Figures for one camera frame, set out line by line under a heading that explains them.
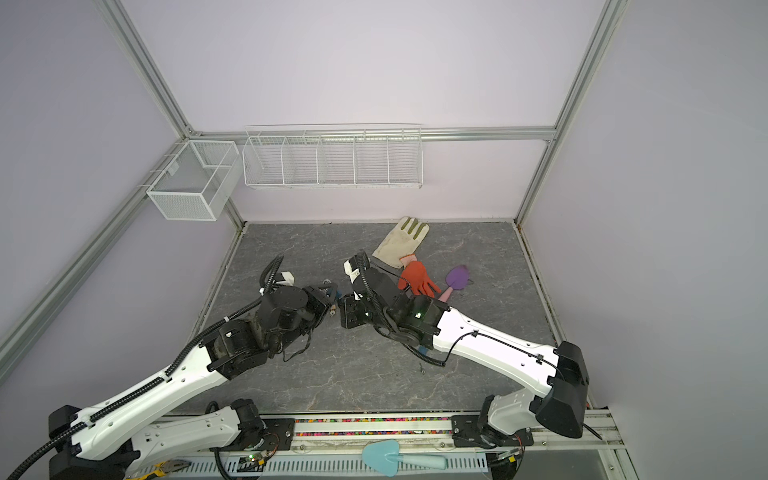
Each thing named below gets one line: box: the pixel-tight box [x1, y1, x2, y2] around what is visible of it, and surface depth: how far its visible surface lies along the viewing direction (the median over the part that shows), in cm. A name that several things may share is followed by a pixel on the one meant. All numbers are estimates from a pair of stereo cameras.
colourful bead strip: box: [295, 417, 453, 437], surface depth 77 cm
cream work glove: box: [372, 216, 430, 269], surface depth 118 cm
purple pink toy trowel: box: [438, 265, 470, 302], surface depth 107 cm
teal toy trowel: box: [362, 440, 448, 477], surface depth 72 cm
